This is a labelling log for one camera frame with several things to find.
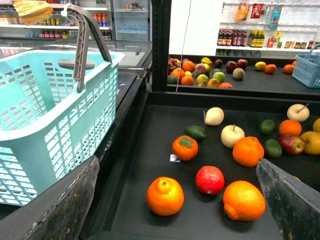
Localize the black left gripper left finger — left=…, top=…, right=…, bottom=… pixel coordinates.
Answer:
left=0, top=155, right=100, bottom=240

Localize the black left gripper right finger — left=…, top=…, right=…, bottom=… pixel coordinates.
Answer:
left=256, top=158, right=320, bottom=240

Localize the light blue shopping basket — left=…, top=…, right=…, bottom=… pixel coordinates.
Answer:
left=0, top=50, right=124, bottom=206

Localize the grey basket handle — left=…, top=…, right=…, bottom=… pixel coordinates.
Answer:
left=68, top=4, right=112, bottom=93

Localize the orange tangerine front right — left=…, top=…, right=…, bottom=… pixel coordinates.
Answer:
left=222, top=180, right=266, bottom=221

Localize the orange tangerine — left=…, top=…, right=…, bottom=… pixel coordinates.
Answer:
left=146, top=176, right=185, bottom=217
left=222, top=180, right=266, bottom=221

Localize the red apple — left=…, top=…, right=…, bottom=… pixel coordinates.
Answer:
left=277, top=133, right=306, bottom=156

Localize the yellow orange apple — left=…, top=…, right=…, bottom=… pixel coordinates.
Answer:
left=301, top=131, right=320, bottom=155

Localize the green avocado middle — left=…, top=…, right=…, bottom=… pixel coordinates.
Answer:
left=263, top=139, right=283, bottom=159

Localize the large orange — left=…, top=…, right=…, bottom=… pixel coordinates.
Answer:
left=232, top=136, right=265, bottom=168

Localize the small orange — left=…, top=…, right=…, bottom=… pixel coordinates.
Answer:
left=278, top=119, right=302, bottom=136

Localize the green lime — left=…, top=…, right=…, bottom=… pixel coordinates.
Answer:
left=259, top=119, right=276, bottom=136

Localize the red pomegranate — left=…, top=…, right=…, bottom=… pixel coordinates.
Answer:
left=195, top=165, right=225, bottom=196

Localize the cream pear with stem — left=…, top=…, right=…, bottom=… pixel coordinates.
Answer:
left=287, top=103, right=310, bottom=123

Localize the cream round pear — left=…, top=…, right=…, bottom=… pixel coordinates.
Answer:
left=220, top=124, right=245, bottom=149

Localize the orange tangerine front left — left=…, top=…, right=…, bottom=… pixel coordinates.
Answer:
left=146, top=176, right=185, bottom=217

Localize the cream pear lying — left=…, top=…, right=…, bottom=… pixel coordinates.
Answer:
left=203, top=107, right=225, bottom=126

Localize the dark green avocado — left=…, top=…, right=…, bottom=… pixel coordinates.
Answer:
left=184, top=125, right=207, bottom=142

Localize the orange persimmon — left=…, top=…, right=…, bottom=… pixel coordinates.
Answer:
left=172, top=135, right=199, bottom=161

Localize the small blue basket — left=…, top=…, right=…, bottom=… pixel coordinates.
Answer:
left=292, top=44, right=320, bottom=89

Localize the white zip tie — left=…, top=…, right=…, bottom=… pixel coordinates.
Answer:
left=60, top=3, right=72, bottom=18

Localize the yellow cloth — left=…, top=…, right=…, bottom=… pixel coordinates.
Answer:
left=12, top=0, right=53, bottom=25

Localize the black shelf post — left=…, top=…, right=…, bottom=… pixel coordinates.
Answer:
left=151, top=0, right=172, bottom=92

